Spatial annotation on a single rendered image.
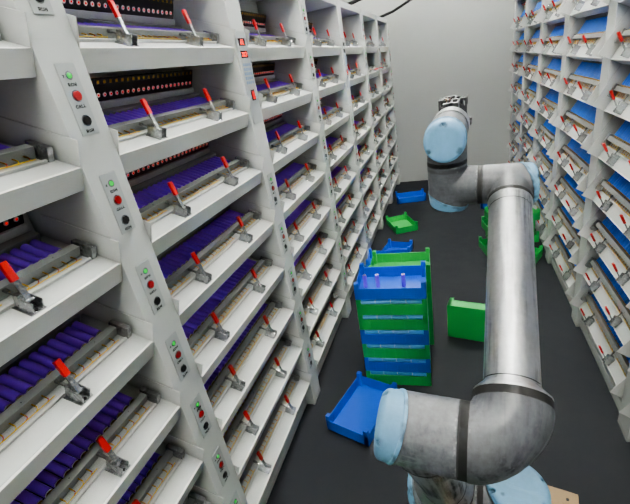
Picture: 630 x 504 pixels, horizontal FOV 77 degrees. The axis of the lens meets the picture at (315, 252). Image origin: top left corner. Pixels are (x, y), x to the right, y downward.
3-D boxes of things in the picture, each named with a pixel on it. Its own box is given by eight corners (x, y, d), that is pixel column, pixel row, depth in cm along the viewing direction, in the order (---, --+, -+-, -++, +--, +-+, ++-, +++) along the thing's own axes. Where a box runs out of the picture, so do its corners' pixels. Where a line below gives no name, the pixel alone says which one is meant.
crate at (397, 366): (430, 344, 198) (429, 331, 194) (430, 373, 180) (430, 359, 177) (370, 343, 206) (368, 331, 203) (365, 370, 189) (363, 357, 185)
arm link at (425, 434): (476, 530, 107) (468, 491, 52) (411, 512, 115) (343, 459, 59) (478, 469, 116) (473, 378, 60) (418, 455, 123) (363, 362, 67)
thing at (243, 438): (300, 355, 174) (305, 332, 167) (236, 484, 122) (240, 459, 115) (258, 339, 177) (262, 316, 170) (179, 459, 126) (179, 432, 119)
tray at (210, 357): (282, 277, 158) (286, 258, 153) (200, 389, 106) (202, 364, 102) (237, 262, 161) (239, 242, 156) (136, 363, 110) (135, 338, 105)
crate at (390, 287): (426, 275, 181) (425, 259, 178) (426, 299, 164) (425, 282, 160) (361, 277, 190) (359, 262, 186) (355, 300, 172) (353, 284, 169)
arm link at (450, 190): (477, 214, 92) (477, 162, 86) (426, 215, 96) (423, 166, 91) (478, 199, 99) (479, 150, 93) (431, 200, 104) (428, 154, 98)
